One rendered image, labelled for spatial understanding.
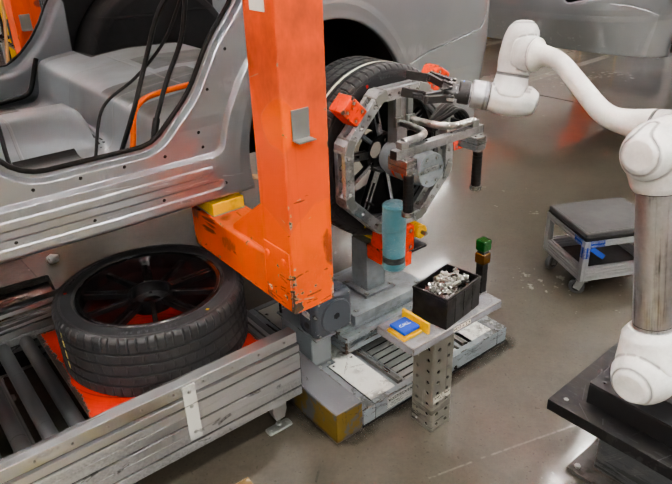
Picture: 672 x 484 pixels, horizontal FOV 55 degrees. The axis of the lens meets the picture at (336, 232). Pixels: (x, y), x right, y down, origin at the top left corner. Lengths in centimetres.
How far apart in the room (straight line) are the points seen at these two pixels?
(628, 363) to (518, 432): 72
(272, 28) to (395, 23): 105
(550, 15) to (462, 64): 170
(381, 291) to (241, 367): 82
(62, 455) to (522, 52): 177
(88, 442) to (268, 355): 61
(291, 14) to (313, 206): 56
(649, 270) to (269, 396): 127
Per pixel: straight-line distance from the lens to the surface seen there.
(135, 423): 209
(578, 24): 466
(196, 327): 215
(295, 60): 181
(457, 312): 217
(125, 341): 215
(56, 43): 391
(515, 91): 213
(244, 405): 228
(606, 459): 236
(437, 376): 230
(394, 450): 237
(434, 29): 292
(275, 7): 176
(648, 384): 189
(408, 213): 217
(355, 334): 261
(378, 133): 243
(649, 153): 168
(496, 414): 255
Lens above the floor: 169
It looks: 27 degrees down
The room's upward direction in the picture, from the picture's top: 2 degrees counter-clockwise
